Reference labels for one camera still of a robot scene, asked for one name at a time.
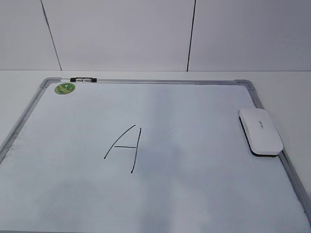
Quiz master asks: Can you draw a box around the white board with grey frame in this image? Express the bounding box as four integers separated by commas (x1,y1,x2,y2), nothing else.
0,78,311,233

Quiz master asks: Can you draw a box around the white board eraser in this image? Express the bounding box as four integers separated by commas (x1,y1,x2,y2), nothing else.
238,108,283,157

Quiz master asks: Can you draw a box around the round green sticker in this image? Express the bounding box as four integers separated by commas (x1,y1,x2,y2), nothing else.
54,83,75,95

